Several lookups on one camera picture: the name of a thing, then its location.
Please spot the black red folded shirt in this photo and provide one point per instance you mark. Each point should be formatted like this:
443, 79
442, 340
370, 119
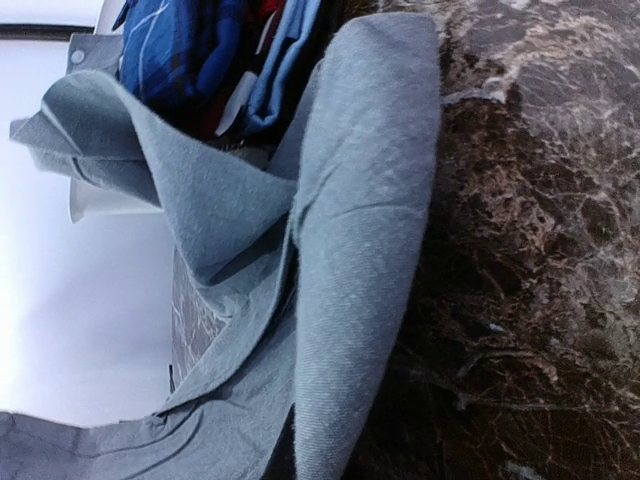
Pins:
261, 22

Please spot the grey long sleeve shirt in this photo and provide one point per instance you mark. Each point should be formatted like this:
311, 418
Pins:
309, 261

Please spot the light blue folded shirt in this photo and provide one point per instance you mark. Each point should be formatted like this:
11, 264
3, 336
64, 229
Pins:
265, 101

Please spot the blue plaid folded shirt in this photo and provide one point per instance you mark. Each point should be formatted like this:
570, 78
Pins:
176, 53

